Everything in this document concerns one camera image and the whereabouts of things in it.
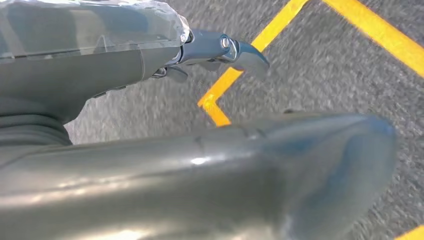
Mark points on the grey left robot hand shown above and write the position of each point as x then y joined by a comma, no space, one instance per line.
165,185

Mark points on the yellow floor tape square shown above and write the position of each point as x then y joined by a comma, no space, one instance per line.
412,234
215,92

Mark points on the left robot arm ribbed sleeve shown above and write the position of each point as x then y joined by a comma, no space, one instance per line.
30,132

